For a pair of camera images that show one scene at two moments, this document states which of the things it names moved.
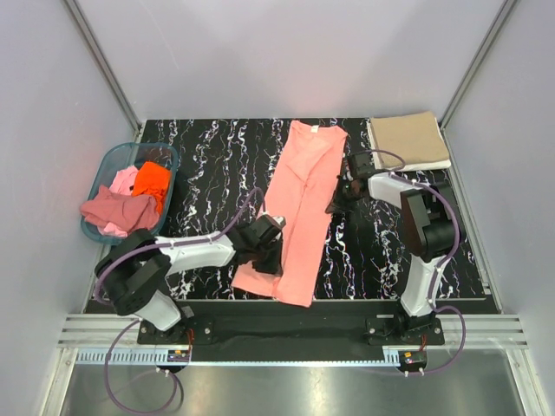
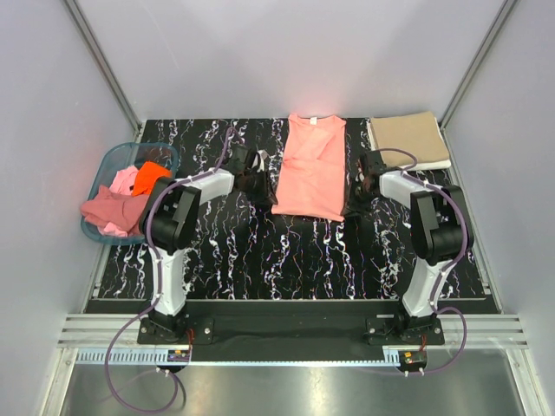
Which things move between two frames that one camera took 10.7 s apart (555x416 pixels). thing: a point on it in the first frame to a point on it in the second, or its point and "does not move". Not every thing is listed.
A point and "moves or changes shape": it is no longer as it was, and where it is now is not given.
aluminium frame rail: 101,330 does not move
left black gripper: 274,266 to 266,195
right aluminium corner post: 499,19 does not move
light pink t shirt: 124,178 does not move
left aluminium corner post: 95,54 does not move
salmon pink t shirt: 308,163 moves or changes shape
